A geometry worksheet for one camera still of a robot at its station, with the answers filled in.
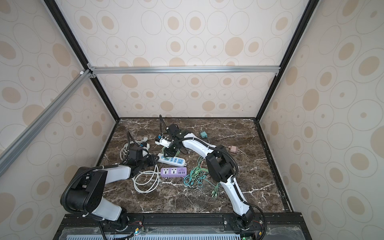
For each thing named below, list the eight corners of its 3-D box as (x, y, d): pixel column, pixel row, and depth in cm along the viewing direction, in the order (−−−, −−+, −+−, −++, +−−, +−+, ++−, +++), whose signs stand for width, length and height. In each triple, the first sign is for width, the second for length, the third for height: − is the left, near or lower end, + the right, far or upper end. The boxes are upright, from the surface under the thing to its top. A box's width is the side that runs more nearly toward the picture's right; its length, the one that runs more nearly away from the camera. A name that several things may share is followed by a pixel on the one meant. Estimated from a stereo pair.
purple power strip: (160, 177, 91) (159, 175, 88) (162, 169, 94) (161, 167, 92) (186, 177, 91) (186, 175, 88) (186, 169, 94) (186, 167, 92)
